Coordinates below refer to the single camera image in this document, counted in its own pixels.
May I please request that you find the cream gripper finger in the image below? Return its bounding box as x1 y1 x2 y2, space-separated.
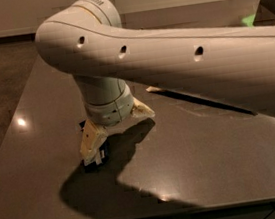
76 117 112 167
130 98 155 119

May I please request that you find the blue rxbar blueberry bar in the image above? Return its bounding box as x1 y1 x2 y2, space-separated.
77 117 113 173

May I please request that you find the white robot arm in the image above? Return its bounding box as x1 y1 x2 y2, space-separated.
35 0 275 163

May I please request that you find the brown sea salt chip bag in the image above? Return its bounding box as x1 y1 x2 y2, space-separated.
146 86 257 116

